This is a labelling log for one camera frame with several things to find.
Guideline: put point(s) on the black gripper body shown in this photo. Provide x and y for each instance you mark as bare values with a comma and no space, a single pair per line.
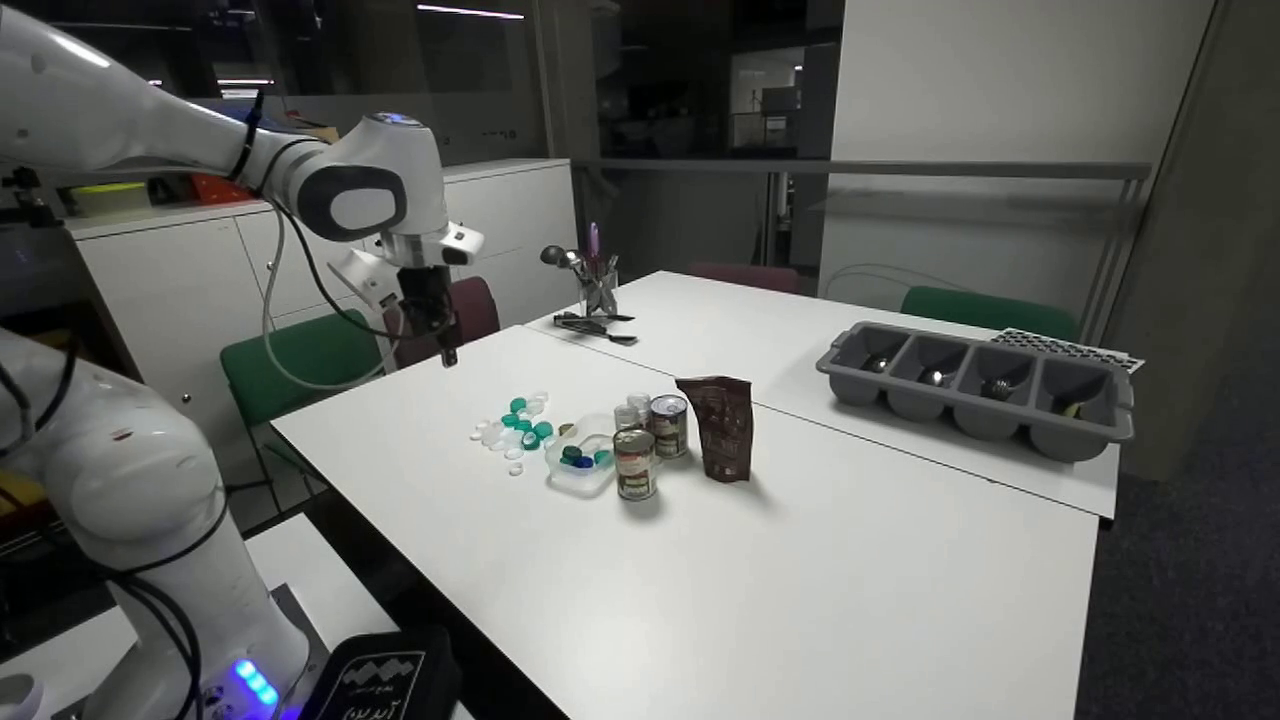
425,301

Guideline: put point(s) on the small labelled glass bottle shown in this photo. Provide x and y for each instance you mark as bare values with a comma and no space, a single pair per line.
632,462

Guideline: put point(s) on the black controller box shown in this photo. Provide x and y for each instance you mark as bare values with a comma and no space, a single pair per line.
383,680

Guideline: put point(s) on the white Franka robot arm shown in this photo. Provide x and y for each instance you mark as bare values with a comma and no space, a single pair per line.
123,465

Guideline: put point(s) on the brown foil pouch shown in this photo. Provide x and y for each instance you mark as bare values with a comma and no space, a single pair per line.
727,427

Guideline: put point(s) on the labelled tin can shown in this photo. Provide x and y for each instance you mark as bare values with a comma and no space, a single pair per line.
669,427

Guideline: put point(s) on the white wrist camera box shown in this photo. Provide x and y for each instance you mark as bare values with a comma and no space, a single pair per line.
463,242

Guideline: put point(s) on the checkered patterned sheet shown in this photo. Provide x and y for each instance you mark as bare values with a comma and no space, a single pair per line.
1082,351

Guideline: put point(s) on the dark red chair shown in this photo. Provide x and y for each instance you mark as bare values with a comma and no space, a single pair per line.
472,306
745,279

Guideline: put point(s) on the green chair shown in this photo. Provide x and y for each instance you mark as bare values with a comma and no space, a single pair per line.
993,310
300,361

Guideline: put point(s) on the purple tool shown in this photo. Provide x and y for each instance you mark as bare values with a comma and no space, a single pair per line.
594,247

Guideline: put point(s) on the ceiling light strip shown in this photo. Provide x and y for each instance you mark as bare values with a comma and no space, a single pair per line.
469,12

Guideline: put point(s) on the orange item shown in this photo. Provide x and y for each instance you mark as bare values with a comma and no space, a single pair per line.
202,191

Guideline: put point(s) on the white cabinet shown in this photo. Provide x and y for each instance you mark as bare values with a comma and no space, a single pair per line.
173,292

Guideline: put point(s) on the grey cutlery tray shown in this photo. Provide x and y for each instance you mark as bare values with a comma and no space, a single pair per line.
935,386

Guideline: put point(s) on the green bottle cap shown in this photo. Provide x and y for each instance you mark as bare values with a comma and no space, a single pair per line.
547,429
515,422
578,456
518,407

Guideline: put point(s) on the yellow item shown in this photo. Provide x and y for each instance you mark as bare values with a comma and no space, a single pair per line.
105,196

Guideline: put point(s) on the green cap holding white cap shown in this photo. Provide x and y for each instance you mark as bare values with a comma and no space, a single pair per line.
529,438

